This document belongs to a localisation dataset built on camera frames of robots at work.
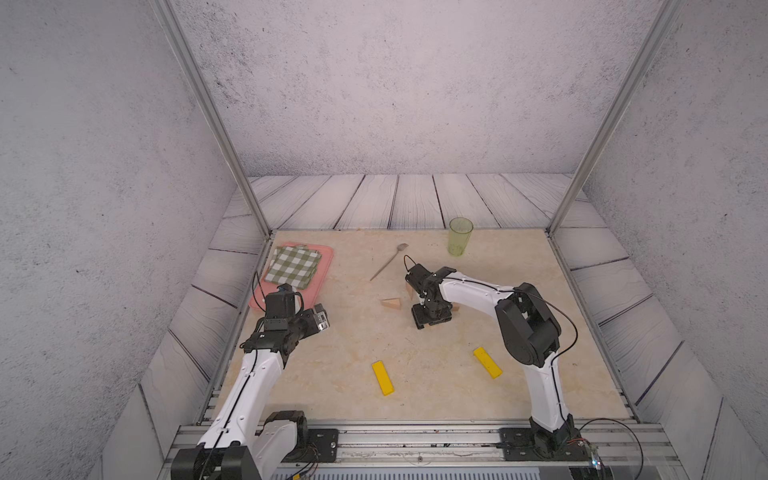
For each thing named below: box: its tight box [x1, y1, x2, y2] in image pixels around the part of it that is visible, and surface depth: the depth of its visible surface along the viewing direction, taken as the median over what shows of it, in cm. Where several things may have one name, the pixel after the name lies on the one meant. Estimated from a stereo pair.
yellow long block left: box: [372, 360, 395, 396], surface depth 86 cm
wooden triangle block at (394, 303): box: [380, 298, 401, 310], surface depth 101 cm
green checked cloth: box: [264, 246, 322, 290], surface depth 110 cm
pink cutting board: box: [249, 244, 334, 313], surface depth 111 cm
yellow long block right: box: [473, 347, 503, 379], surface depth 86 cm
